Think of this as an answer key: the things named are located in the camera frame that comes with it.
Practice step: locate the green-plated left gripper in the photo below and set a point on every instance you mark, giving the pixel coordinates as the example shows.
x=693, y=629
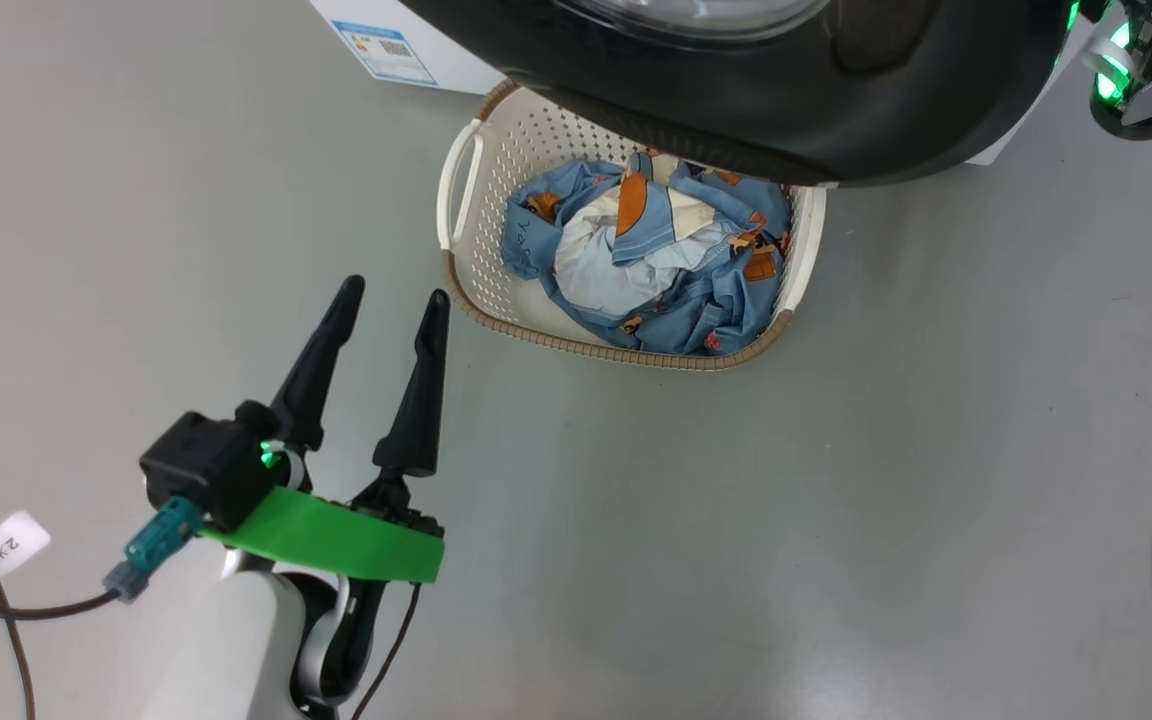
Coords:
x=336, y=540

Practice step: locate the green-plated right gripper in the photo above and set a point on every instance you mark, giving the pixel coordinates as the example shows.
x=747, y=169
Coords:
x=1141, y=70

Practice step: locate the blue patterned clothes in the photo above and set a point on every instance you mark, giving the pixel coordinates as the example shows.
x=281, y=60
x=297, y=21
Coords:
x=656, y=270

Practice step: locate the dark round washing machine door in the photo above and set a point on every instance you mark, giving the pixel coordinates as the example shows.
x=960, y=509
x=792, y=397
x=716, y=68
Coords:
x=786, y=90

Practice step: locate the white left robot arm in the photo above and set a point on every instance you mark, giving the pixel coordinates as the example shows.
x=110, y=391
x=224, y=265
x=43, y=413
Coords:
x=226, y=650

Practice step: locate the cream perforated laundry basket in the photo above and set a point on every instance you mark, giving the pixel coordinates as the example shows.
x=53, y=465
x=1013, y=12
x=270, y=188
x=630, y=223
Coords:
x=481, y=270

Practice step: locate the white washing machine body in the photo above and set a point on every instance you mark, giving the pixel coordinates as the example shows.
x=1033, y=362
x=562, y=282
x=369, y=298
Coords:
x=456, y=55

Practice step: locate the blue energy label sticker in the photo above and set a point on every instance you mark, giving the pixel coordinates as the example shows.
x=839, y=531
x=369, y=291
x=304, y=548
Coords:
x=381, y=48

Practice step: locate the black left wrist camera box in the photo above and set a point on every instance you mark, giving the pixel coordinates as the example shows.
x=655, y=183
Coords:
x=201, y=465

